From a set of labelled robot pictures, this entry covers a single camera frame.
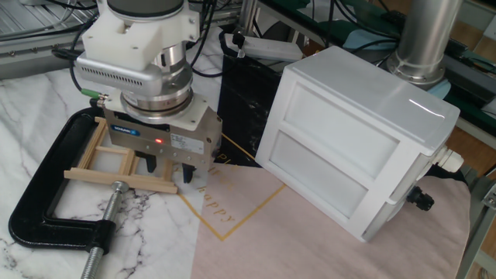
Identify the beige metal gripper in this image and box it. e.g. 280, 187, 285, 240
103, 105, 224, 184

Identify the small wooden sliding window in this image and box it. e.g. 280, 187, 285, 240
64, 115, 179, 195

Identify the black C-clamp steel screw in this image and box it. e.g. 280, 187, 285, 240
8, 106, 131, 279

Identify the marble pink black cloth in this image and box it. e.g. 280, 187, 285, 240
0, 26, 472, 279

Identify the white plastic junction box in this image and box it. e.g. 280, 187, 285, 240
254, 45, 465, 243

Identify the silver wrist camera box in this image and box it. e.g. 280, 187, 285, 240
74, 52, 164, 98

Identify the black cable green connector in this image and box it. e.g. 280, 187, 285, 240
69, 22, 110, 109

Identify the white printed wrist mount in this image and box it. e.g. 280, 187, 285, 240
81, 0, 202, 73

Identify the aluminium frame rail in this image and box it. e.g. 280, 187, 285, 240
0, 33, 90, 81

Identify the black cable gland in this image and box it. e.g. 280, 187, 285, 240
405, 185, 436, 212

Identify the white cable gland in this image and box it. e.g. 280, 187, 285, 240
432, 145, 465, 174

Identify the grey metal frame leg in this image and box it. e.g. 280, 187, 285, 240
455, 166, 496, 279

